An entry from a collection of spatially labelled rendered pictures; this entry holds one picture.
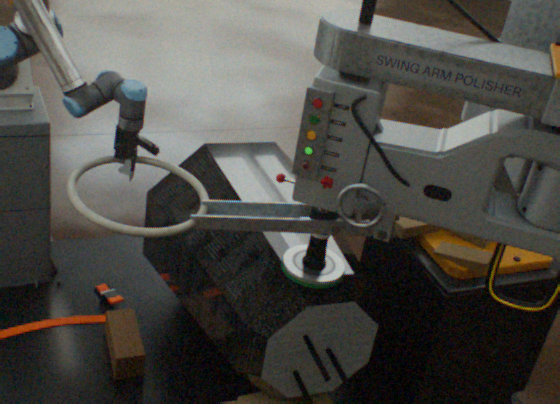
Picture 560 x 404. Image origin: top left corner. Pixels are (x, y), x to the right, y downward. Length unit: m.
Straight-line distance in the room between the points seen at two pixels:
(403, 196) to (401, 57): 0.43
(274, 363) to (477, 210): 0.87
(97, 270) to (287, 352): 1.48
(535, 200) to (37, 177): 2.10
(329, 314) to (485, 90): 0.93
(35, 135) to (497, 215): 1.94
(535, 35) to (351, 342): 1.23
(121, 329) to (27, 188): 0.74
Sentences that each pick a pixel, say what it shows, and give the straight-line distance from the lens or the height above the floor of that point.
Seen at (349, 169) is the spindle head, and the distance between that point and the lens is 2.19.
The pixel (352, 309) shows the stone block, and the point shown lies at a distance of 2.53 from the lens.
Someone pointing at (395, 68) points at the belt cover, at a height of 1.62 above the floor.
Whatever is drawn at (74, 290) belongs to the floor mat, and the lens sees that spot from 3.63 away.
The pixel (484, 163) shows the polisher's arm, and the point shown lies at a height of 1.41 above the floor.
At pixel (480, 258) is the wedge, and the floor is 0.82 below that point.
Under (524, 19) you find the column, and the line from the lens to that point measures 2.70.
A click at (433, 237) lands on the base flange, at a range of 2.96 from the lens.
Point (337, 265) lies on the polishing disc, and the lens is 2.52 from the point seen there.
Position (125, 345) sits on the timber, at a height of 0.13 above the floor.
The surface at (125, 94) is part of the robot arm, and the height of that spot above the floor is 1.22.
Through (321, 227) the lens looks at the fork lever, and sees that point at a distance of 2.36.
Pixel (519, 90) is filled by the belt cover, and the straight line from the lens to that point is 2.06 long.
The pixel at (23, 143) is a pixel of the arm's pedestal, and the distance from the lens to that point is 3.29.
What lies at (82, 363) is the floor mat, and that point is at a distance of 3.27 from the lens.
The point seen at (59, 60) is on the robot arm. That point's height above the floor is 1.30.
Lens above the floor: 2.27
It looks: 29 degrees down
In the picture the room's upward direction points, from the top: 10 degrees clockwise
